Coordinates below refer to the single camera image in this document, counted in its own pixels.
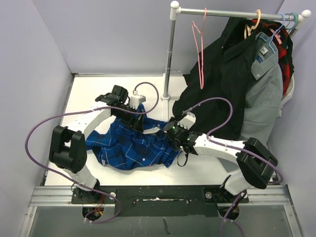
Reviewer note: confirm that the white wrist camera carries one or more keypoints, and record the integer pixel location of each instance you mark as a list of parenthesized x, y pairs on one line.
[(136, 99), (187, 121)]

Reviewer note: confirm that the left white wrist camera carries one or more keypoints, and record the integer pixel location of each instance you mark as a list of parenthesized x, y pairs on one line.
[(136, 99)]

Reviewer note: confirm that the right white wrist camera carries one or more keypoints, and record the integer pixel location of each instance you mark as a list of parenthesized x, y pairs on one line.
[(187, 121)]

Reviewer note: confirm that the blue hanger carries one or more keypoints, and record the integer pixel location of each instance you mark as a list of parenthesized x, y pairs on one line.
[(269, 39)]

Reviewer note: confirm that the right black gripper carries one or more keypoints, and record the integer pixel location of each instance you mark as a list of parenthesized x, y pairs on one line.
[(171, 139)]

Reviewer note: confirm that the metal clothes rack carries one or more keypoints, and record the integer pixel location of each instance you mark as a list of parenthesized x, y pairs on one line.
[(176, 9)]

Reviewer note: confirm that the red plaid hanging shirt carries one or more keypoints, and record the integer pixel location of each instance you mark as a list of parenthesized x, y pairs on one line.
[(284, 45)]

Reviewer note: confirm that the blue plaid shirt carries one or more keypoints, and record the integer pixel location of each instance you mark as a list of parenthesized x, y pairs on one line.
[(126, 149)]

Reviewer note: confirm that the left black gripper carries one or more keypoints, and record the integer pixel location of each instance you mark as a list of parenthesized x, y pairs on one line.
[(135, 123)]

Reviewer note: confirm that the white hanging garment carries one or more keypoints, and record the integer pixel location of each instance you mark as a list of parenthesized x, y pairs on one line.
[(288, 95)]

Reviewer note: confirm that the pink wire hanger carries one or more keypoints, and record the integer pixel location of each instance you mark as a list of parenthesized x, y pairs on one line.
[(199, 48)]

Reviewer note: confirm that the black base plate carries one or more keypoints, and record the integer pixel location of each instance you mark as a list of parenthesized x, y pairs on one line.
[(161, 201)]

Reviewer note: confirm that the black hanging shirt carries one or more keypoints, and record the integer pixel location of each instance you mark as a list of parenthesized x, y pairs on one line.
[(210, 110)]

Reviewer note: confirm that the grey hanging shirt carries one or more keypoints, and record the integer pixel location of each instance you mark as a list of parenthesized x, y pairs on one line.
[(264, 98)]

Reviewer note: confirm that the teal hanger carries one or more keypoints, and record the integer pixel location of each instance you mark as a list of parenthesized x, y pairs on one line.
[(295, 22)]

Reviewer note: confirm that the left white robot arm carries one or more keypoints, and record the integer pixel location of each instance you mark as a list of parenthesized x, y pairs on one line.
[(68, 143)]

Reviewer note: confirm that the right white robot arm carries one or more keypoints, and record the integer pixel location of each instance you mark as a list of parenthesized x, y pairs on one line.
[(256, 163)]

